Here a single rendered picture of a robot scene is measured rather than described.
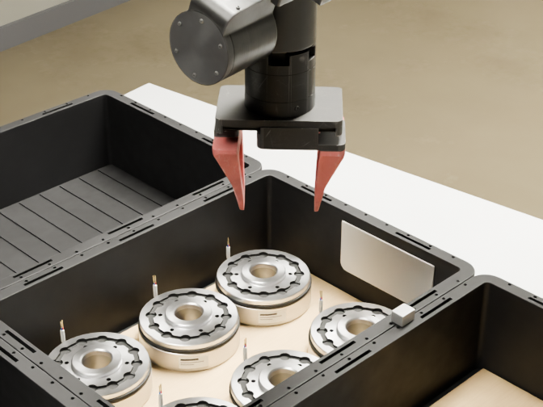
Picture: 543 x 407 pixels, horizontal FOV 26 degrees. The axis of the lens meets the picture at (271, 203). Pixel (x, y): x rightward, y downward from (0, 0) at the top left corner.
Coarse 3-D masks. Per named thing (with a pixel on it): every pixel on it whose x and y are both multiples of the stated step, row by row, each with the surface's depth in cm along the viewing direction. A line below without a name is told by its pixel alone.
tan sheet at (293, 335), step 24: (312, 288) 130; (336, 288) 130; (312, 312) 126; (240, 336) 122; (264, 336) 122; (288, 336) 122; (240, 360) 119; (168, 384) 115; (192, 384) 115; (216, 384) 115
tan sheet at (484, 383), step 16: (464, 384) 115; (480, 384) 115; (496, 384) 115; (512, 384) 115; (448, 400) 113; (464, 400) 113; (480, 400) 113; (496, 400) 113; (512, 400) 113; (528, 400) 113
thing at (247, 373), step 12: (252, 360) 114; (264, 360) 114; (276, 360) 114; (288, 360) 114; (300, 360) 114; (312, 360) 114; (240, 372) 112; (252, 372) 112; (240, 384) 110; (252, 384) 110; (240, 396) 109; (252, 396) 110
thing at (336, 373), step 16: (464, 288) 112; (480, 288) 113; (496, 288) 113; (512, 288) 112; (432, 304) 110; (448, 304) 110; (528, 304) 110; (416, 320) 108; (432, 320) 109; (384, 336) 106; (400, 336) 106; (368, 352) 104; (384, 352) 104; (336, 368) 102; (352, 368) 102; (304, 384) 100; (320, 384) 100; (288, 400) 98; (304, 400) 98
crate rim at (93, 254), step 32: (224, 192) 129; (160, 224) 122; (384, 224) 122; (96, 256) 117; (448, 256) 117; (32, 288) 113; (448, 288) 112; (0, 320) 108; (384, 320) 108; (32, 352) 104; (352, 352) 104; (64, 384) 100; (288, 384) 100
